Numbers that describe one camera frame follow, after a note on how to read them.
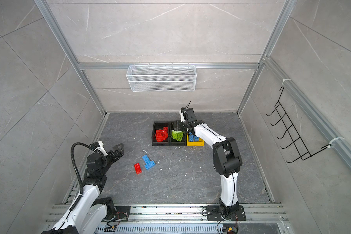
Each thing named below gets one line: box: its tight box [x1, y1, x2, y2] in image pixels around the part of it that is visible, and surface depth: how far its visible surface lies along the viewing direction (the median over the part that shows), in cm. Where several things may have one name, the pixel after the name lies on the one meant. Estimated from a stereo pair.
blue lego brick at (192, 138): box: [188, 131, 200, 142], surface depth 103 cm
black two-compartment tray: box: [151, 121, 188, 147], surface depth 102 cm
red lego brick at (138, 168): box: [134, 162, 142, 175], surface depth 90 cm
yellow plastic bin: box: [186, 133, 206, 147], surface depth 100 cm
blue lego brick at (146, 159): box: [141, 154, 152, 165], surface depth 94 cm
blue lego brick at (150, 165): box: [144, 160, 156, 171], surface depth 91 cm
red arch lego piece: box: [155, 129, 168, 143], surface depth 103 cm
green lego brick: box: [171, 129, 184, 142], surface depth 102 cm
